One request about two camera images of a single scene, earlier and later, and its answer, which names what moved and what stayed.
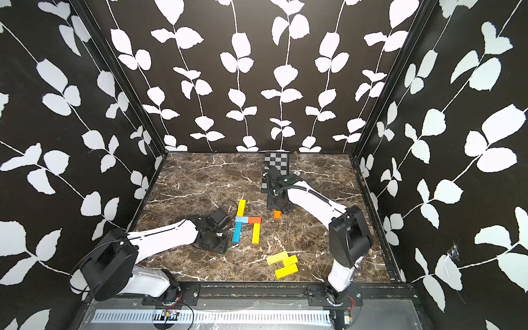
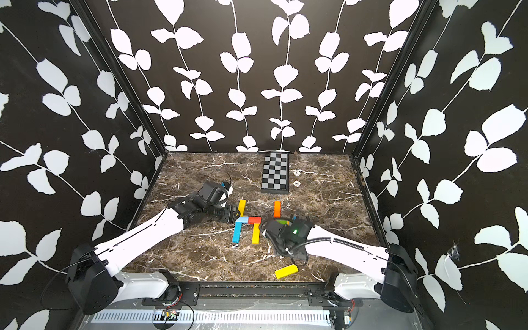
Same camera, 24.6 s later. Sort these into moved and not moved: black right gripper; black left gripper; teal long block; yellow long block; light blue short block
Moved: black right gripper; black left gripper
Not moved: yellow long block; teal long block; light blue short block
